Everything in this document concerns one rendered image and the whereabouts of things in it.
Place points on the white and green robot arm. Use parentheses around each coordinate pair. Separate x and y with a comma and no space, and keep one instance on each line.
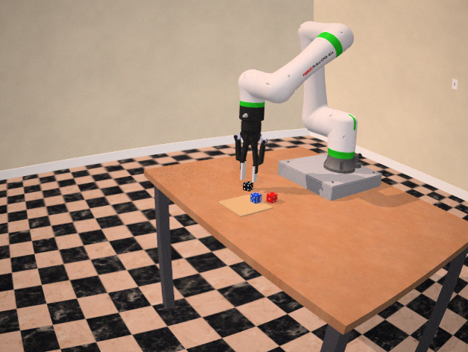
(332,39)

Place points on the tan square mat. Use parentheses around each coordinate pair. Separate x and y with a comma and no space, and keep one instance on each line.
(242,206)

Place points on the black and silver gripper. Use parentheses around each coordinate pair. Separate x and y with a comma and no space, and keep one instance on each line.
(250,139)

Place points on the red die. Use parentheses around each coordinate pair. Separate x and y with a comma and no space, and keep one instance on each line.
(271,197)

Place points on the black die with white pips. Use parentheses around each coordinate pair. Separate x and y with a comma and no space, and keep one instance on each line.
(247,186)

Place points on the blue die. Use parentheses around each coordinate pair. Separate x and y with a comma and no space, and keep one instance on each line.
(255,197)

